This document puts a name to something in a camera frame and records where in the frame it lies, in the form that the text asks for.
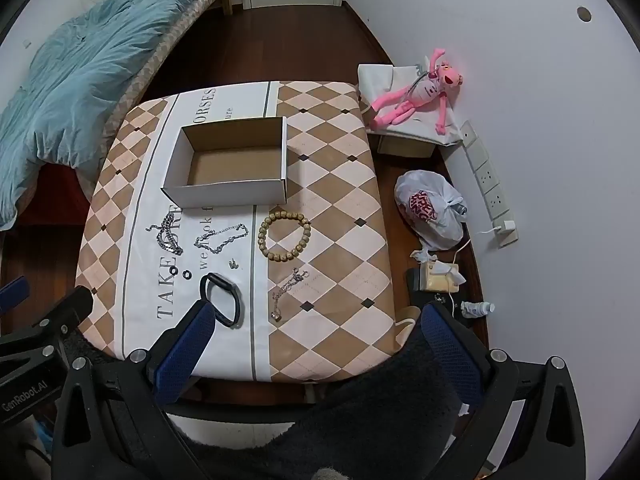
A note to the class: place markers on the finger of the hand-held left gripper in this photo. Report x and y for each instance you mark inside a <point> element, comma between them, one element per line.
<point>12,295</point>
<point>60,312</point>

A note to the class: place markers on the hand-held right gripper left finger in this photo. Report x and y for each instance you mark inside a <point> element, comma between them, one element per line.
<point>185,352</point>

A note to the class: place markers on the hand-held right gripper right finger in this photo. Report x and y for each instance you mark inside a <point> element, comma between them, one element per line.
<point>450,347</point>

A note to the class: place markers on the black watch band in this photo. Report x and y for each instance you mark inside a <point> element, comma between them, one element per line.
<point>234,306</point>

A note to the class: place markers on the cardboard box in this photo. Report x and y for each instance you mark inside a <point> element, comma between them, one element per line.
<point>230,170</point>

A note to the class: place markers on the small white bottle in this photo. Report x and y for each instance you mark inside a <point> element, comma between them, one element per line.
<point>475,309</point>

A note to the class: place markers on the tissue pack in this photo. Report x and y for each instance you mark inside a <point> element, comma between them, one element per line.
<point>440,280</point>

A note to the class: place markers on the crumpled white tissue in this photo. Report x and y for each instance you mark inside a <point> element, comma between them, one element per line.
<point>422,255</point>

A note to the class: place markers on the dark fleece clothing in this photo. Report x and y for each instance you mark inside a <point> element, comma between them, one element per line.
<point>360,425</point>

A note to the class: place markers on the white charger plug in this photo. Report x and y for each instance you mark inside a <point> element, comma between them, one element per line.
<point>508,225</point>

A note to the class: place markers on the white plastic bag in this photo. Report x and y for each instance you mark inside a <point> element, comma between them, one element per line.
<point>425,210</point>

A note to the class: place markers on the white power strip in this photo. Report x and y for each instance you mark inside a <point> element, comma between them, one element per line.
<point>487,175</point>

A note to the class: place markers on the checkered tablecloth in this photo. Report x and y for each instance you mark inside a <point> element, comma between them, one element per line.
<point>330,185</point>

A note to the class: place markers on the light blue blanket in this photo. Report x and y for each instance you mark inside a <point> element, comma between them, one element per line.
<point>85,75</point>

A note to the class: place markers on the pink plush toy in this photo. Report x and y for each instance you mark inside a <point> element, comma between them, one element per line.
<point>430,87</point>

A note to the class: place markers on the white cloth bag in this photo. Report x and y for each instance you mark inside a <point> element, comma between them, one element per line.
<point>380,77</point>

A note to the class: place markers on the bed with patterned mattress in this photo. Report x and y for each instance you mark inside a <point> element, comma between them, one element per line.
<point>165,45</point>

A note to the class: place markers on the round wall cap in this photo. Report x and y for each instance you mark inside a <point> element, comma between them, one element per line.
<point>583,13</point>

